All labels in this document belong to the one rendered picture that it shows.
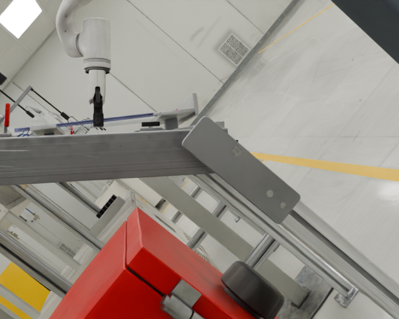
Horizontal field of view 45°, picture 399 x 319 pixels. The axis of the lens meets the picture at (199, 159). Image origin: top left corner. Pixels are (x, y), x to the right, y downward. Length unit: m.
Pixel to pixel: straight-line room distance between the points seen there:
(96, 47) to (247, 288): 1.32
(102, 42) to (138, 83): 7.25
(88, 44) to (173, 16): 7.52
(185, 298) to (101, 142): 0.44
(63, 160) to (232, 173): 0.22
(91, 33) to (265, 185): 1.04
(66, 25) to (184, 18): 7.51
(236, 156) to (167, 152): 0.10
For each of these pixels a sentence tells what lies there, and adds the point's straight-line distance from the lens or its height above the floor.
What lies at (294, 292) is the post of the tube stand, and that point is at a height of 0.05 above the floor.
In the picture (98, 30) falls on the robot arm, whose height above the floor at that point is 1.09.
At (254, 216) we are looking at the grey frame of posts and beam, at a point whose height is 0.39.
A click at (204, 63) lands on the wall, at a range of 8.95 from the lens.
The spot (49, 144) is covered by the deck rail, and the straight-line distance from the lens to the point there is 0.65.
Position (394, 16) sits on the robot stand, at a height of 0.53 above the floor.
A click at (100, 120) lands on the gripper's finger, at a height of 0.91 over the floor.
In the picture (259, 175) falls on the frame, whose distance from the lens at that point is 0.63.
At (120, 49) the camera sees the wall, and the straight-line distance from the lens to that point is 8.88.
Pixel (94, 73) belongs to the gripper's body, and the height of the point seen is 1.02.
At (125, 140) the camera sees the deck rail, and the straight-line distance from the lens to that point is 0.65.
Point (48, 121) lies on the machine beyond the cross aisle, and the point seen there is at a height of 1.64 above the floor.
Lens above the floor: 0.81
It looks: 8 degrees down
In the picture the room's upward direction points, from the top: 50 degrees counter-clockwise
